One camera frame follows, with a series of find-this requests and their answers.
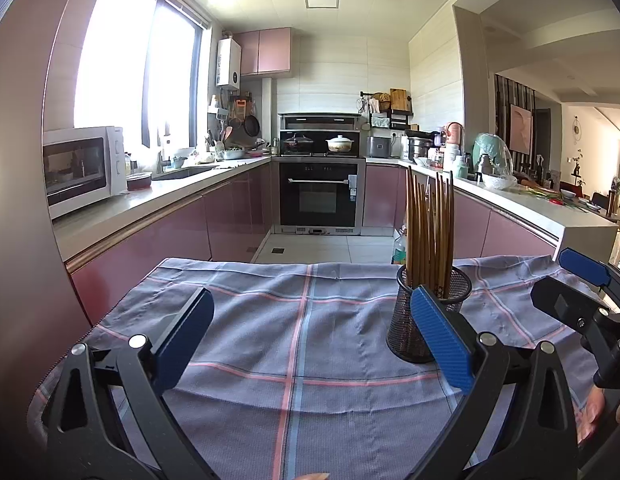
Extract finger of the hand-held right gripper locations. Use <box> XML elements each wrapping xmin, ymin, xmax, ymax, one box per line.
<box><xmin>531</xmin><ymin>276</ymin><xmax>598</xmax><ymax>342</ymax></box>
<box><xmin>559</xmin><ymin>248</ymin><xmax>620</xmax><ymax>311</ymax></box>

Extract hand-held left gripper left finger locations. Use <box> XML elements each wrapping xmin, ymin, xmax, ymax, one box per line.
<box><xmin>42</xmin><ymin>287</ymin><xmax>218</xmax><ymax>480</ymax></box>

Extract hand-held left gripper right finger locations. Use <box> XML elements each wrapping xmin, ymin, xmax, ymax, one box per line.
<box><xmin>409</xmin><ymin>285</ymin><xmax>582</xmax><ymax>480</ymax></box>

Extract black mesh utensil holder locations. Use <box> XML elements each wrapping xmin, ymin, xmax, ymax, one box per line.
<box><xmin>386</xmin><ymin>264</ymin><xmax>473</xmax><ymax>365</ymax></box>

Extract bundle of wooden chopsticks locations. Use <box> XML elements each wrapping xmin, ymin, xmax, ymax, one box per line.
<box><xmin>405</xmin><ymin>166</ymin><xmax>456</xmax><ymax>301</ymax></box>

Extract person's right hand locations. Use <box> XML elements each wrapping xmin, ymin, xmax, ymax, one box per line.
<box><xmin>575</xmin><ymin>387</ymin><xmax>605</xmax><ymax>446</ymax></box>

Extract pink kitchen base cabinets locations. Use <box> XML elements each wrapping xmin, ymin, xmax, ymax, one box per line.
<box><xmin>52</xmin><ymin>157</ymin><xmax>276</xmax><ymax>326</ymax></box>
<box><xmin>362</xmin><ymin>160</ymin><xmax>618</xmax><ymax>266</ymax></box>

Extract blue plaid tablecloth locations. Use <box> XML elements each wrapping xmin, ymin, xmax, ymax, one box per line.
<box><xmin>27</xmin><ymin>256</ymin><xmax>598</xmax><ymax>480</ymax></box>

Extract green plastic bag bundle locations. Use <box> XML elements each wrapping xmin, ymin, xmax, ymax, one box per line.
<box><xmin>472</xmin><ymin>132</ymin><xmax>513</xmax><ymax>181</ymax></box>

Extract kitchen sink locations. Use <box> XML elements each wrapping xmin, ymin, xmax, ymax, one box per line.
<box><xmin>151</xmin><ymin>165</ymin><xmax>218</xmax><ymax>182</ymax></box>

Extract dark slatted room divider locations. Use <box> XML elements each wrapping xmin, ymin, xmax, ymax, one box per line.
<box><xmin>494</xmin><ymin>74</ymin><xmax>538</xmax><ymax>176</ymax></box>

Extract black integrated stove oven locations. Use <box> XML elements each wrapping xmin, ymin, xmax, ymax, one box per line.
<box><xmin>271</xmin><ymin>112</ymin><xmax>367</xmax><ymax>236</ymax></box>

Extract steel pressure cooker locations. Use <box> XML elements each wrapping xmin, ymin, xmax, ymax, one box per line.
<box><xmin>406</xmin><ymin>132</ymin><xmax>436</xmax><ymax>161</ymax></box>

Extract white microwave oven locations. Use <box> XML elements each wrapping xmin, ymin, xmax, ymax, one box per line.
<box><xmin>42</xmin><ymin>126</ymin><xmax>128</xmax><ymax>221</ymax></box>

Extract silver rice cooker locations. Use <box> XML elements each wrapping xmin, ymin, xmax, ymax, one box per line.
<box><xmin>366</xmin><ymin>135</ymin><xmax>392</xmax><ymax>159</ymax></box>

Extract white casserole pot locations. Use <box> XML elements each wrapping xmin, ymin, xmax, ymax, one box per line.
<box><xmin>326</xmin><ymin>134</ymin><xmax>358</xmax><ymax>154</ymax></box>

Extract black cooking pot with lid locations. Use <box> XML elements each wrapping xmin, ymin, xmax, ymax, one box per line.
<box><xmin>281</xmin><ymin>132</ymin><xmax>316</xmax><ymax>155</ymax></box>

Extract large kitchen window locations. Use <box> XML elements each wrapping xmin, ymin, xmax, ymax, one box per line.
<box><xmin>74</xmin><ymin>0</ymin><xmax>203</xmax><ymax>151</ymax></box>

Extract framed wall picture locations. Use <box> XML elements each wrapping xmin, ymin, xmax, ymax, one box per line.
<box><xmin>508</xmin><ymin>104</ymin><xmax>533</xmax><ymax>156</ymax></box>

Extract black wall storage rack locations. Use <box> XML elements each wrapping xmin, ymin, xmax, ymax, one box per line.
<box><xmin>360</xmin><ymin>91</ymin><xmax>414</xmax><ymax>133</ymax></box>

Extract white wall water heater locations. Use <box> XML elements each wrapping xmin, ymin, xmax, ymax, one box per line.
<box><xmin>216</xmin><ymin>38</ymin><xmax>242</xmax><ymax>88</ymax></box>

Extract pink wall cabinet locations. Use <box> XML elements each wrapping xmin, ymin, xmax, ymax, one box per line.
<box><xmin>233</xmin><ymin>27</ymin><xmax>292</xmax><ymax>77</ymax></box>

